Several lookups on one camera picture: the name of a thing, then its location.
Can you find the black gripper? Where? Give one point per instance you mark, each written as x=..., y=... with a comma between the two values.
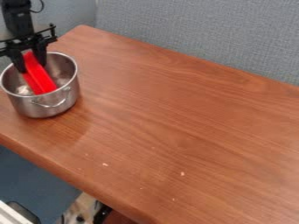
x=23, y=34

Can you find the stainless steel pot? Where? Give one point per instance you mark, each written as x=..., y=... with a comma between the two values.
x=53, y=103

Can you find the red plastic block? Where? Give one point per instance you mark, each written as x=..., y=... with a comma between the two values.
x=36, y=76

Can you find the black white object bottom left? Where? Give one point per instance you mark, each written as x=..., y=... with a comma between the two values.
x=13, y=213

